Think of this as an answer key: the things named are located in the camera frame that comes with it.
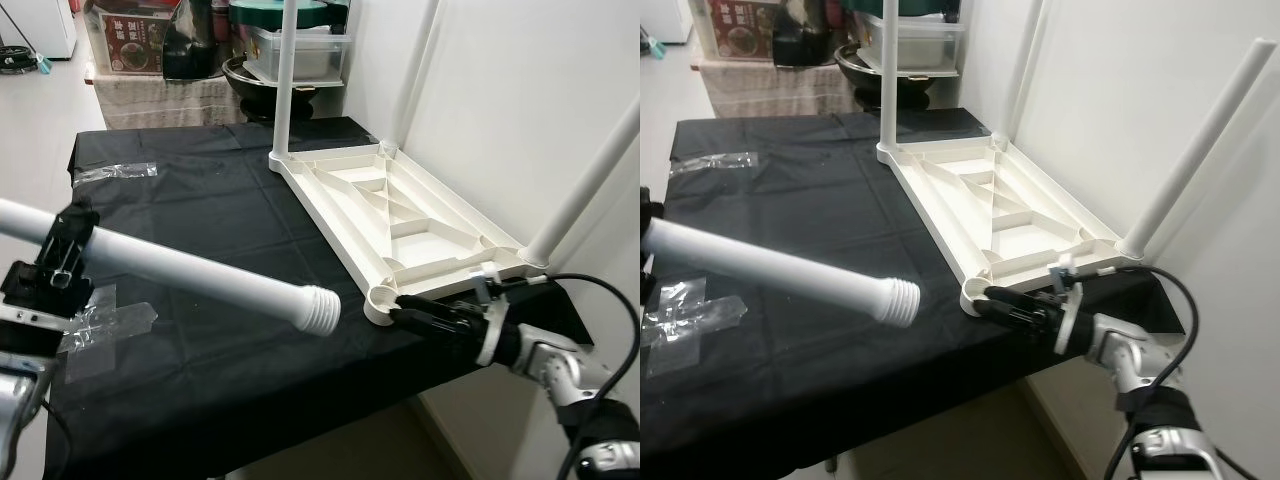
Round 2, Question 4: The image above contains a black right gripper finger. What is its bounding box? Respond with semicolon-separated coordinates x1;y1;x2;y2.
975;300;1061;333
985;286;1059;311
385;308;479;339
398;294;476;315

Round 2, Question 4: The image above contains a white plastic table leg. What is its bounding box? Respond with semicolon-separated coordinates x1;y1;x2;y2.
385;0;443;153
270;0;296;166
643;218;921;326
998;0;1051;146
875;0;898;156
0;197;343;336
522;95;641;266
1118;38;1279;259

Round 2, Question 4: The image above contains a cream plastic children table top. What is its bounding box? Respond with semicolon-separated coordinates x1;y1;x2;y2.
878;135;1151;319
268;143;551;326

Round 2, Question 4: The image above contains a clear plastic bag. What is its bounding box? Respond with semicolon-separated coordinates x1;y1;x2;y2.
72;162;159;186
668;152;761;179

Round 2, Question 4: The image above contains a clear tape patch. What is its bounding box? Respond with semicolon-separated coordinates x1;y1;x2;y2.
642;280;746;376
58;283;159;386

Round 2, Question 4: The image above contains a black table cloth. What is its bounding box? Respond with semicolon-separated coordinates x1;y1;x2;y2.
640;108;1201;480
45;115;591;480

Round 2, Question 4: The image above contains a cloth covered bench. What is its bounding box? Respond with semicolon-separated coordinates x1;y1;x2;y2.
700;58;861;121
90;72;246;131

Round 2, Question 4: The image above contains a storage box with orange lid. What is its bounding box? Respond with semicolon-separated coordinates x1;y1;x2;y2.
712;0;791;61
85;0;181;79

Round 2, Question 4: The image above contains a white appliance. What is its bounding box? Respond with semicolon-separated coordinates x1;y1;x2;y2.
640;0;693;43
0;0;79;59

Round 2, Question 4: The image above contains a black bag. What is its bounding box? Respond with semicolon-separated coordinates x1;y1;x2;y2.
162;0;229;81
772;0;839;69

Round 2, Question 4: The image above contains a black round bowl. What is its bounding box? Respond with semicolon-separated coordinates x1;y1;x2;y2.
835;42;956;113
222;55;346;123

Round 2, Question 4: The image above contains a green round lid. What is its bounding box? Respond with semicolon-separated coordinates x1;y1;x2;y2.
228;0;351;29
850;0;966;16

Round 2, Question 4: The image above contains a clear plastic storage box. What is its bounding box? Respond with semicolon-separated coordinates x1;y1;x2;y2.
862;15;969;73
245;25;356;83

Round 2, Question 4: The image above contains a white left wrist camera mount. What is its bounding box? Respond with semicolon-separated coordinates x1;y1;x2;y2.
0;305;56;356

